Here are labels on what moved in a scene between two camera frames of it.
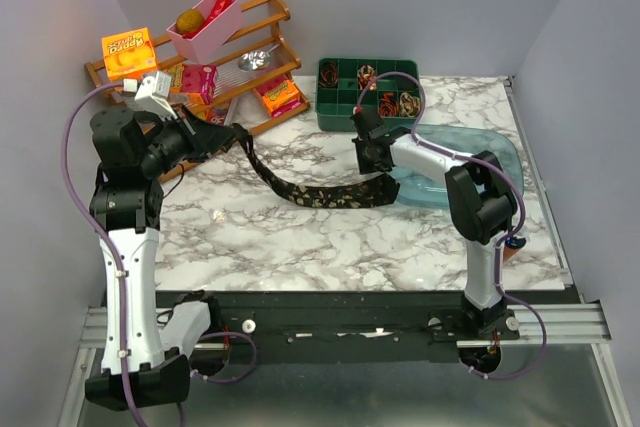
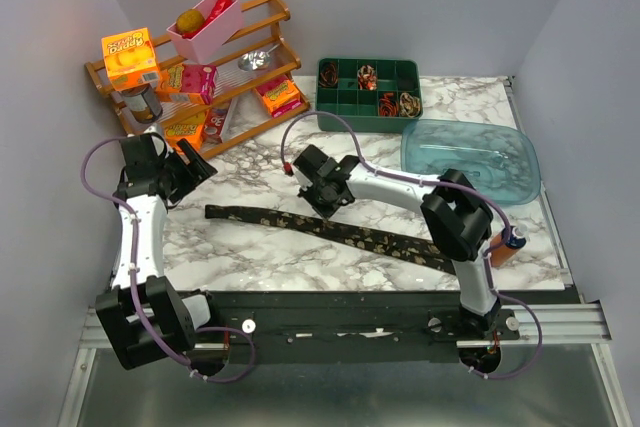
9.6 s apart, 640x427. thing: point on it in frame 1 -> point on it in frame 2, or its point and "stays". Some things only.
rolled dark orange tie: [329, 75] stays
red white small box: [217, 114] stays
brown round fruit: [189, 21] stays
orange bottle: [512, 245] stays
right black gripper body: [367, 164] -> [319, 201]
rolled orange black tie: [388, 105] stays
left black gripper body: [195, 146] -> [182, 176]
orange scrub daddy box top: [129, 54] stays
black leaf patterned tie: [320, 196] -> [345, 235]
